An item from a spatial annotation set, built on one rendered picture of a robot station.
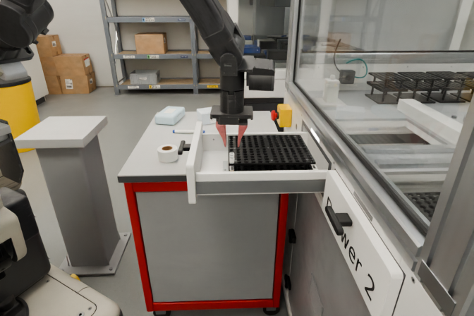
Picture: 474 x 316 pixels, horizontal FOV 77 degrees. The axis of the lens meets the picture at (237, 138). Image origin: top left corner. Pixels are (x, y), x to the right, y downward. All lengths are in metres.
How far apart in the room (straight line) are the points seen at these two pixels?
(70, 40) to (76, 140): 4.22
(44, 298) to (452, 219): 1.32
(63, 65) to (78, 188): 3.79
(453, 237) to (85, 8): 5.27
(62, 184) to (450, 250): 1.46
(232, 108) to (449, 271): 0.49
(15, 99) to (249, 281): 2.58
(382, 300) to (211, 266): 0.84
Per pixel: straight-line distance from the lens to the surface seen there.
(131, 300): 1.67
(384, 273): 0.52
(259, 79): 0.68
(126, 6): 5.18
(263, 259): 1.26
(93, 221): 1.66
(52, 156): 1.53
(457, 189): 0.41
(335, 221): 0.58
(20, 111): 3.29
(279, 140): 0.90
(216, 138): 0.95
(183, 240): 1.20
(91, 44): 5.42
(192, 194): 0.74
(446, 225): 0.42
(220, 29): 0.61
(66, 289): 1.43
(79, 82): 5.20
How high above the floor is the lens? 1.27
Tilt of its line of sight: 24 degrees down
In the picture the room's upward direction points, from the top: straight up
